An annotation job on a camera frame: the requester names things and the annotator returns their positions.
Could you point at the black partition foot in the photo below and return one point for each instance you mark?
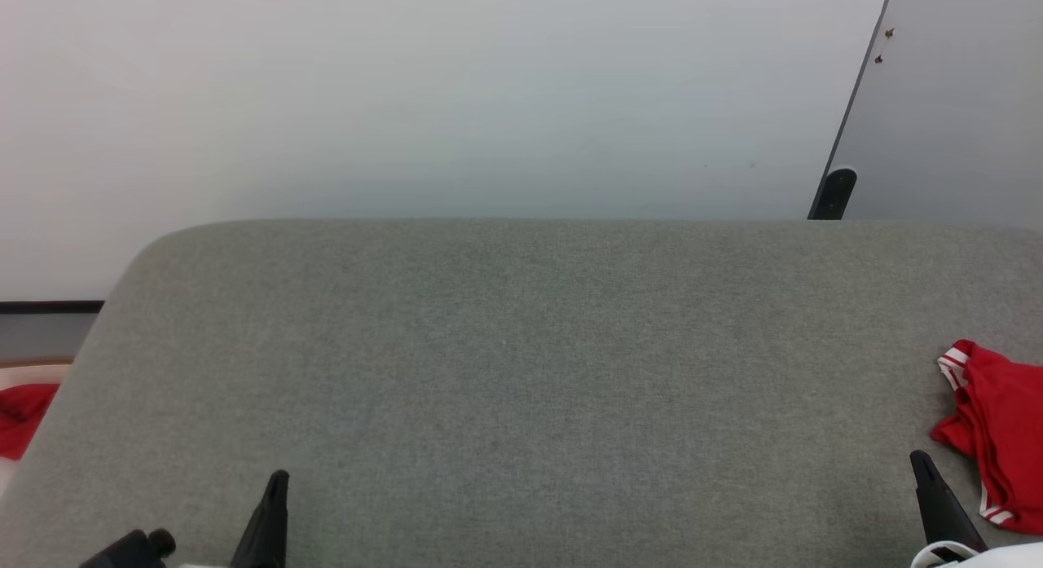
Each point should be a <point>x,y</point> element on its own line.
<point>834,195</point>

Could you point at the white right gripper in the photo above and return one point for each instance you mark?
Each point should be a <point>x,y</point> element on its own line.
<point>1010,556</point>

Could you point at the grey fabric sofa cushion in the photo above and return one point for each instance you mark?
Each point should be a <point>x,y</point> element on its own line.
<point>521,372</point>

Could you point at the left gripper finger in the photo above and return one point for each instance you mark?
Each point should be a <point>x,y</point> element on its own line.
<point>265,527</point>

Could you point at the red white jersey garment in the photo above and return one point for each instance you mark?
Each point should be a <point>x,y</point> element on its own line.
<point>1006,421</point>

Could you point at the red cloth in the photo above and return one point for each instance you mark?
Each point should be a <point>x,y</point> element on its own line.
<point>23,417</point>

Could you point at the grey partition panel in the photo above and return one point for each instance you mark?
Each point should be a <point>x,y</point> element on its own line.
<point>953,112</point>

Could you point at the white laundry basket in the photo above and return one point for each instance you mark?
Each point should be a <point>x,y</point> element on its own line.
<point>28,373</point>

